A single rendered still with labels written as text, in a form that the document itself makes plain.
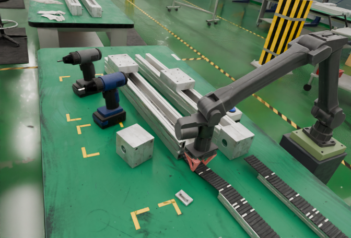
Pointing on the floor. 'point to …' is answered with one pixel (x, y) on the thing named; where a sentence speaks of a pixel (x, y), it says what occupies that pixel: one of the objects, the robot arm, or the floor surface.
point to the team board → (197, 8)
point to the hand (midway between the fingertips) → (198, 166)
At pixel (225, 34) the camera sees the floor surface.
